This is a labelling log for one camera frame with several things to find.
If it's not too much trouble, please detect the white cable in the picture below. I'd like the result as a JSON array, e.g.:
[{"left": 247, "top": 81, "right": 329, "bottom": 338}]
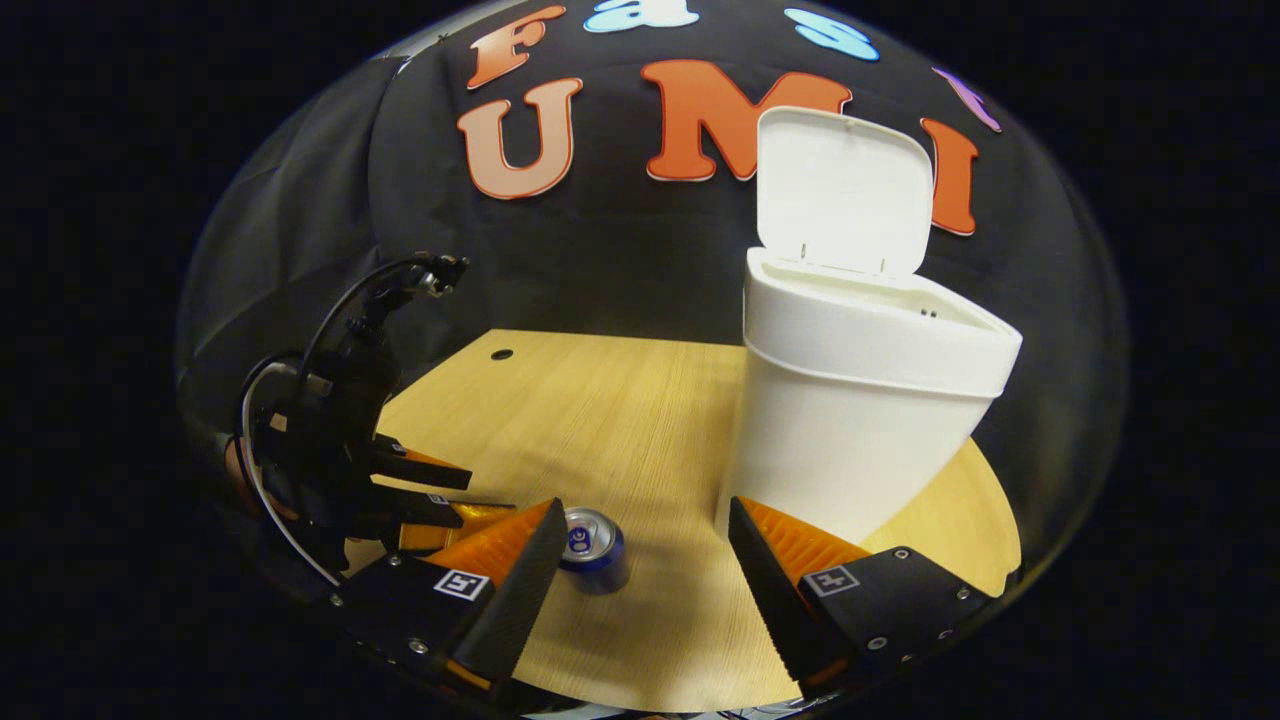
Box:
[{"left": 235, "top": 360, "right": 343, "bottom": 589}]

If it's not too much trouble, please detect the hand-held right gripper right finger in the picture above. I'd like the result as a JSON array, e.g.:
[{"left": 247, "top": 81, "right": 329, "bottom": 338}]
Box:
[{"left": 728, "top": 495, "right": 993, "bottom": 703}]

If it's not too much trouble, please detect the white desktop garbage bin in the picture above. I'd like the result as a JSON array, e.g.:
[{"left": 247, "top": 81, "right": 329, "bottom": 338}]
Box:
[{"left": 714, "top": 105, "right": 1024, "bottom": 547}]

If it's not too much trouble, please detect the blue pop can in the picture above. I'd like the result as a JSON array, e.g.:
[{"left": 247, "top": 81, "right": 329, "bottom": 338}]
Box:
[{"left": 558, "top": 506, "right": 632, "bottom": 597}]

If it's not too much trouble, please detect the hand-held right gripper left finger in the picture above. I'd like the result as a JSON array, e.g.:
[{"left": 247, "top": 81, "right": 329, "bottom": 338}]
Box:
[{"left": 330, "top": 497, "right": 569, "bottom": 691}]

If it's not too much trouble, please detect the wooden desktop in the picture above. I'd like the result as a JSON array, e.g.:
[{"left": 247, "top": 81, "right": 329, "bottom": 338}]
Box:
[{"left": 345, "top": 330, "right": 1023, "bottom": 713}]

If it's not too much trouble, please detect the black cable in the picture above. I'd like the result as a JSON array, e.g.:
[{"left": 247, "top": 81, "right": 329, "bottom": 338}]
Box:
[{"left": 298, "top": 255, "right": 433, "bottom": 377}]

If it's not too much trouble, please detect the black backdrop cloth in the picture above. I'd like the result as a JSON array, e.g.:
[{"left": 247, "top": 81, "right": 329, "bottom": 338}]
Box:
[{"left": 178, "top": 0, "right": 1129, "bottom": 601}]

